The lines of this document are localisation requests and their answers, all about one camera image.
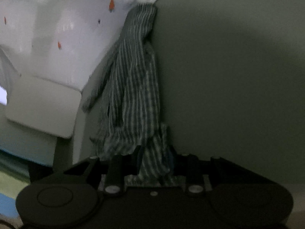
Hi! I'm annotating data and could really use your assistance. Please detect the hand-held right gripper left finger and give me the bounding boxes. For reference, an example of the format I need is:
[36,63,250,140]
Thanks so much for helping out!
[63,156,125,198]

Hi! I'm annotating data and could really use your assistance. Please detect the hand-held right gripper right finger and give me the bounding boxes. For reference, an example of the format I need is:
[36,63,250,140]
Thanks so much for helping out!
[165,148,275,198]

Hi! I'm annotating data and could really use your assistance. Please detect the checked shirt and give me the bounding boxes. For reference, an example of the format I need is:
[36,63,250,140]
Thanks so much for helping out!
[82,3,182,188]

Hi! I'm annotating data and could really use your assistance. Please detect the white foam board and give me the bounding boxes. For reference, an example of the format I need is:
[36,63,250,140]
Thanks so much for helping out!
[5,75,82,139]

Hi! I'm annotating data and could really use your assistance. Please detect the light blue sheet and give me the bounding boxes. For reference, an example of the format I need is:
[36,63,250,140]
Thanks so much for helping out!
[0,194,20,218]

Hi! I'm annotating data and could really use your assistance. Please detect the carrot print curtain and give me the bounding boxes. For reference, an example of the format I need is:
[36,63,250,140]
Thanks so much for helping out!
[0,0,181,91]

